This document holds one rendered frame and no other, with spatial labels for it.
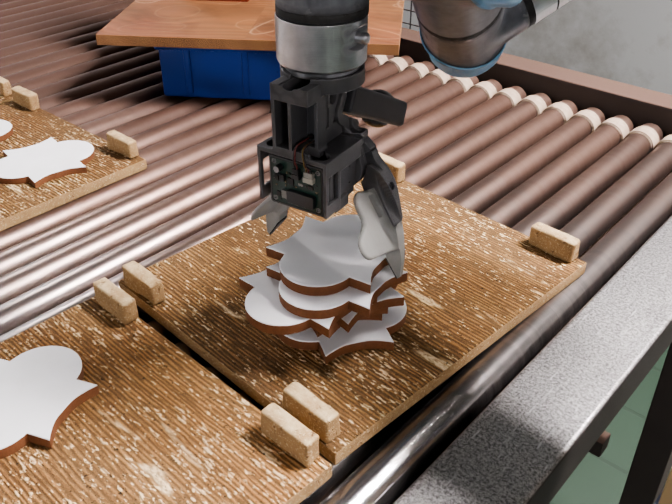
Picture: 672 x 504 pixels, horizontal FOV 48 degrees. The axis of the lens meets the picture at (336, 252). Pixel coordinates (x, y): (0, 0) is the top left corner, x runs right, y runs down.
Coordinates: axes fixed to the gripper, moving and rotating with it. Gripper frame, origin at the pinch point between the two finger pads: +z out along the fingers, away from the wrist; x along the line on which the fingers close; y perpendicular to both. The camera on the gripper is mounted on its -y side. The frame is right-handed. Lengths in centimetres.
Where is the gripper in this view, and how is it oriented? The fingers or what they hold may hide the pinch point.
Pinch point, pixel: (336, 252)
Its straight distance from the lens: 75.6
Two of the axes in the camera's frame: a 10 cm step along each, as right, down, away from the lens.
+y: -5.3, 4.7, -7.1
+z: 0.0, 8.3, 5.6
